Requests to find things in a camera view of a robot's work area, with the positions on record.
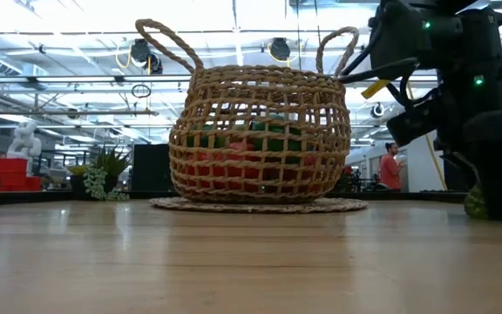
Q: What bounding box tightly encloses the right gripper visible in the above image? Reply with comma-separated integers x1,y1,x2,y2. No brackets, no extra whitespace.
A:
434,73,502,222

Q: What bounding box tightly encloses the green pear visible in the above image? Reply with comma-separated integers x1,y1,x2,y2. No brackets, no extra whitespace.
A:
463,183,490,221

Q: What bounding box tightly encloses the green lime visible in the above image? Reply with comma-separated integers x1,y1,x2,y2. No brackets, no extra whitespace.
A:
250,113,304,165
185,124,230,149

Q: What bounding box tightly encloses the pink dragon fruit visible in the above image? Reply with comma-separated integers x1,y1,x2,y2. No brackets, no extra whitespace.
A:
227,140,259,154

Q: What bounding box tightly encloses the red apple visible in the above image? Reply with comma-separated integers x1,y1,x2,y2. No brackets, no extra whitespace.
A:
187,150,278,191

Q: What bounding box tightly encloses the woven wicker basket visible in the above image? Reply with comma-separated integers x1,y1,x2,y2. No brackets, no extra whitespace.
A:
133,17,361,205

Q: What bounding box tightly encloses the yellow tag on arm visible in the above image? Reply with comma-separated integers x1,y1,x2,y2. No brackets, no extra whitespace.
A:
360,78,392,100

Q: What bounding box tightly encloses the person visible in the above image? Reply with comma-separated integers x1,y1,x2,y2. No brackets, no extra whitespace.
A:
378,141,405,192

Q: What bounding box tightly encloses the round woven mat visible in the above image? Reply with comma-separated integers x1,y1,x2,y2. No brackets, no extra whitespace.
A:
148,195,370,215

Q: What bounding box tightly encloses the black background panel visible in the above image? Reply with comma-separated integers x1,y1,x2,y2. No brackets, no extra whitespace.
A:
132,142,174,193

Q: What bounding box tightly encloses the long horizontal light bar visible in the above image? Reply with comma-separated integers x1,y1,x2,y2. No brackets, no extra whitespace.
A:
0,73,502,84

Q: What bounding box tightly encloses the green succulent plant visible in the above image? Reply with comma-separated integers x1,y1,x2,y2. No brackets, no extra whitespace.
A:
66,146,132,203

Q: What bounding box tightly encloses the red storage bin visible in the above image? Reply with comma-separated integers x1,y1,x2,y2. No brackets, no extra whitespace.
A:
0,157,29,174
0,173,43,192

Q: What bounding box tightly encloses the yellow hanging cable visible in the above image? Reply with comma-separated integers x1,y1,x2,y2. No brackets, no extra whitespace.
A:
405,82,449,192

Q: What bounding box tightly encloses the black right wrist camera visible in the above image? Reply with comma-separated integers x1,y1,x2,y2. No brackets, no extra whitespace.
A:
385,100,443,148

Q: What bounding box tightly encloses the black looped camera cable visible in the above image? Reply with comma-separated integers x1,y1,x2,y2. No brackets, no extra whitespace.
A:
336,25,420,108

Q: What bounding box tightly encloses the black hanging cable ring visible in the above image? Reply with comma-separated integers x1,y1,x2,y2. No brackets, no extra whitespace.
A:
131,82,153,99

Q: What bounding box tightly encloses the black metal table frame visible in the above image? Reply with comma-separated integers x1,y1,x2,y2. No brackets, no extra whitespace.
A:
0,190,468,207

